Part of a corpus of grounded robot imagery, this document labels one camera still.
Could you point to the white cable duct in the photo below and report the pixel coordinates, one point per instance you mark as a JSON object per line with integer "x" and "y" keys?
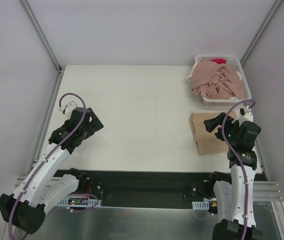
{"x": 200, "y": 205}
{"x": 79, "y": 202}

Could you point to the white plastic basket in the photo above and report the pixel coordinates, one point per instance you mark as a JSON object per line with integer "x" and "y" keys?
{"x": 232, "y": 61}

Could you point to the right white cable duct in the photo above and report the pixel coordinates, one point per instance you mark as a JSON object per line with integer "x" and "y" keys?
{"x": 200, "y": 205}

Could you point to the pink t shirt pile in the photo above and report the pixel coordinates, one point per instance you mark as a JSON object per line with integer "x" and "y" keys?
{"x": 216, "y": 81}

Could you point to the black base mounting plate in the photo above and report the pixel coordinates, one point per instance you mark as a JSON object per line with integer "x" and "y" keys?
{"x": 159, "y": 190}

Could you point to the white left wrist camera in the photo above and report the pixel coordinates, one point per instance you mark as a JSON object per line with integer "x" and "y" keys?
{"x": 68, "y": 108}

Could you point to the left white cable duct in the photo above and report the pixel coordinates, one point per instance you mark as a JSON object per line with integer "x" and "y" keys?
{"x": 79, "y": 202}

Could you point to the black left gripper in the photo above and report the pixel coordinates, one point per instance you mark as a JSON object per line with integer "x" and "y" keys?
{"x": 96, "y": 122}

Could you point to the aluminium frame rail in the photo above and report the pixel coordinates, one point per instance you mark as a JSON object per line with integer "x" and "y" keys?
{"x": 267, "y": 191}

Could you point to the magenta cloth in basket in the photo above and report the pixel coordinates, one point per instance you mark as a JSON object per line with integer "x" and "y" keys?
{"x": 219, "y": 61}

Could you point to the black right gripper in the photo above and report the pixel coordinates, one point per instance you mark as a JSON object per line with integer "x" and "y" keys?
{"x": 222, "y": 128}

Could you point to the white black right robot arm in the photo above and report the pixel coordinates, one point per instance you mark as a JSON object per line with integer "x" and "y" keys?
{"x": 234, "y": 194}

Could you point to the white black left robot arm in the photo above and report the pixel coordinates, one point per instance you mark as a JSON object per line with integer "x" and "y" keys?
{"x": 26, "y": 208}

